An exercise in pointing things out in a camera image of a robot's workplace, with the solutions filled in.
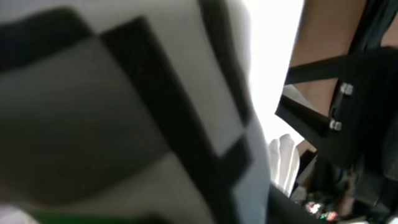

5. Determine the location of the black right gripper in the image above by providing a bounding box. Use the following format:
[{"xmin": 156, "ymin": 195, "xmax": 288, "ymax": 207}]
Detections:
[{"xmin": 276, "ymin": 47, "xmax": 397, "ymax": 218}]

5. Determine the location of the white printed t-shirt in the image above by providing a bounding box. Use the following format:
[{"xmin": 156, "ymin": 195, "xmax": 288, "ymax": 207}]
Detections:
[{"xmin": 0, "ymin": 0, "xmax": 305, "ymax": 224}]

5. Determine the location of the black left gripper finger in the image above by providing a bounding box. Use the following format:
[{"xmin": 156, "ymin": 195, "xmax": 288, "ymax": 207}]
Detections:
[{"xmin": 267, "ymin": 185, "xmax": 320, "ymax": 224}]

